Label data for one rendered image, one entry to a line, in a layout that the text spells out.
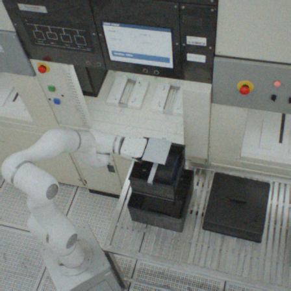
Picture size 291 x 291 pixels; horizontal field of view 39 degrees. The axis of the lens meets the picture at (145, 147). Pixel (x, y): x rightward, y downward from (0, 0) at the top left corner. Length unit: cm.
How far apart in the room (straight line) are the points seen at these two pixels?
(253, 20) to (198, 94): 41
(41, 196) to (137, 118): 108
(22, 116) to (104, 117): 51
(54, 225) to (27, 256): 141
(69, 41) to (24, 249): 173
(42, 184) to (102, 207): 169
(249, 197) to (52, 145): 107
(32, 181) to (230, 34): 90
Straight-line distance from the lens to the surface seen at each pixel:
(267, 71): 172
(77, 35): 184
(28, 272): 308
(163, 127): 234
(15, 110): 267
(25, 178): 149
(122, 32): 174
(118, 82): 255
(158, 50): 174
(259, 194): 216
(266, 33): 162
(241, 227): 207
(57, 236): 175
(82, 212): 313
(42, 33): 192
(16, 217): 327
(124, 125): 238
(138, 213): 208
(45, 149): 149
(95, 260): 215
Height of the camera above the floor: 276
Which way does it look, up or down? 56 degrees down
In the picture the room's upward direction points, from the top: 10 degrees counter-clockwise
